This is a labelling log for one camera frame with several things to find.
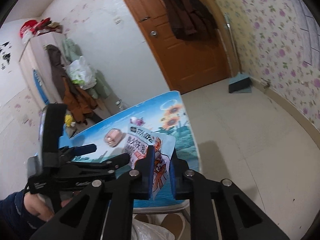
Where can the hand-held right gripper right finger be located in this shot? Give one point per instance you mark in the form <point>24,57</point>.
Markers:
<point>172,180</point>

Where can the translucent white plastic bag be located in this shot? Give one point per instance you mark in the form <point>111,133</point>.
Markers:
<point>150,231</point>

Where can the white printed snack packet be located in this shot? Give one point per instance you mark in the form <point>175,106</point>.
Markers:
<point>140,145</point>

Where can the red white bag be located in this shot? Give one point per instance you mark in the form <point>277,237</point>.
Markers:
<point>28,30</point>

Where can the pink toy block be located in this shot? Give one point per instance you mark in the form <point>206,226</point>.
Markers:
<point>113,137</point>

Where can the pale green hanging jacket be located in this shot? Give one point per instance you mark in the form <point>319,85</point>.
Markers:
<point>101,85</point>

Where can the white wall switch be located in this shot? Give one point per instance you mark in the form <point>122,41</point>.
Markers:
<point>118,20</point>

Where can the metal door latch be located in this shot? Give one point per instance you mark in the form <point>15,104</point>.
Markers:
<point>145,19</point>

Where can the large clear water bottle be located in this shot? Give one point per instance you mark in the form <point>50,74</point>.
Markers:
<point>119,105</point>

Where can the blue printed folding table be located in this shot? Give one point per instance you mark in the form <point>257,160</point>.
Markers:
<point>185,140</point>

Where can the small wall valve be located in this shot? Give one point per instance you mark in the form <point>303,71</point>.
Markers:
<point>266,84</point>

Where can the brown wooden door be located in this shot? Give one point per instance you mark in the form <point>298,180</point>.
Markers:
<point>180,62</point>

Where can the brown orange hanging jacket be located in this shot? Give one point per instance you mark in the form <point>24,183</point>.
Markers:
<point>75,97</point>

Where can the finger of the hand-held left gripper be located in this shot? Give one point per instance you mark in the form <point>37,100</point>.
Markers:
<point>86,149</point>
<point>120,160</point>

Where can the person's left hand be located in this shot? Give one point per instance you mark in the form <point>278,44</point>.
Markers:
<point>37,205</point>

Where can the yellow plush toy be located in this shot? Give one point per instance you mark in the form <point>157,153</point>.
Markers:
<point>68,120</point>

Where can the beige wardrobe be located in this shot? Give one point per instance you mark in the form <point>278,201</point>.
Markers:
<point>32,55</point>

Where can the dustpan with broom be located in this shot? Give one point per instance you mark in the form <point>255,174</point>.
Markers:
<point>240,85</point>

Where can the white green-print plastic bag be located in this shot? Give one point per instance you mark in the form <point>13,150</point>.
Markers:
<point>80,72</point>

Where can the dark brown hanging jacket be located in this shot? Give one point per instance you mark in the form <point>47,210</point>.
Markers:
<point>185,15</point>

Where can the silver door knob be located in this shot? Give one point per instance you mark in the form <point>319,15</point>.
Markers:
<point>153,33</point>

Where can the dark red gift boxes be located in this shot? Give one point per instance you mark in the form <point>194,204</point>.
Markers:
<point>50,26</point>

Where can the person's left forearm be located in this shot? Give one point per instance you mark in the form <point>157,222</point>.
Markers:
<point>12,212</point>

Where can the small cat figure purple bow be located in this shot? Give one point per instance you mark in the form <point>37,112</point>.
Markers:
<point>138,121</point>

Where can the black wall stickers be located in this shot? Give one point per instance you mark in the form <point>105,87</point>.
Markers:
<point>5,46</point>

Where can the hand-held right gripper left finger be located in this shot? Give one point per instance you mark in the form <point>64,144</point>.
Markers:
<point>149,193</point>

